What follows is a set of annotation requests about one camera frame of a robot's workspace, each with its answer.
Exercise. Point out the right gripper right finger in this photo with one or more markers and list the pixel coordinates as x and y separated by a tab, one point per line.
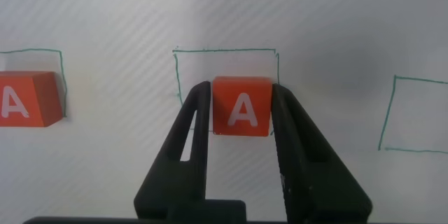
315	189

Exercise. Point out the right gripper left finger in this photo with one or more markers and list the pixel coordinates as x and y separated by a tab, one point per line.
171	185

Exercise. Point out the orange A letter block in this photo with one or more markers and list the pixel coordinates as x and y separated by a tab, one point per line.
24	99
241	106

